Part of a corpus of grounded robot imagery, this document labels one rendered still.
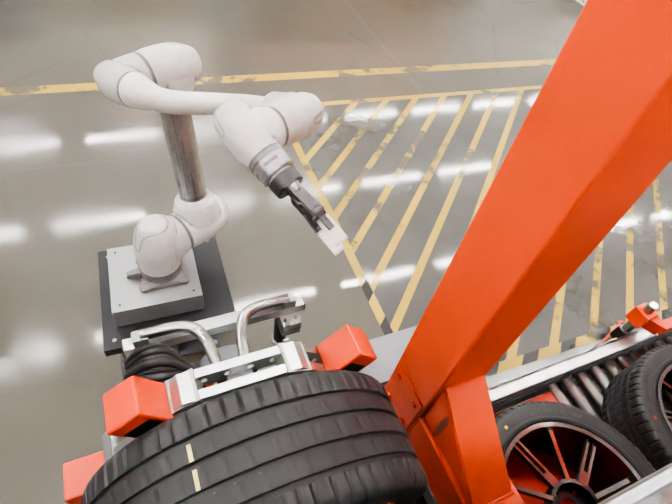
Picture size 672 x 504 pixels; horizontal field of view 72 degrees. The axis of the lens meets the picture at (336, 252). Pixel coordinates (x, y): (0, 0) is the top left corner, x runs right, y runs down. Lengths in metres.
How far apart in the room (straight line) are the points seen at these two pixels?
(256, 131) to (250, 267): 1.48
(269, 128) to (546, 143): 0.58
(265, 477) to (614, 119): 0.70
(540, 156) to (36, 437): 1.98
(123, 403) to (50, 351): 1.51
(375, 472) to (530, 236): 0.47
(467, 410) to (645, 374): 0.99
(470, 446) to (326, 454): 0.60
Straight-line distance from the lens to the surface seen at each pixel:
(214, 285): 2.03
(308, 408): 0.82
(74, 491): 1.13
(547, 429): 1.81
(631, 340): 2.37
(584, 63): 0.75
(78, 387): 2.24
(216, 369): 0.91
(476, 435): 1.33
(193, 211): 1.81
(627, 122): 0.71
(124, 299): 1.92
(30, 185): 3.12
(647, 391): 2.09
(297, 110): 1.15
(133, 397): 0.86
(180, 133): 1.66
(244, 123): 1.07
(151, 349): 1.03
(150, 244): 1.77
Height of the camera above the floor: 1.93
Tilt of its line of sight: 48 degrees down
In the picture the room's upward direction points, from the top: 12 degrees clockwise
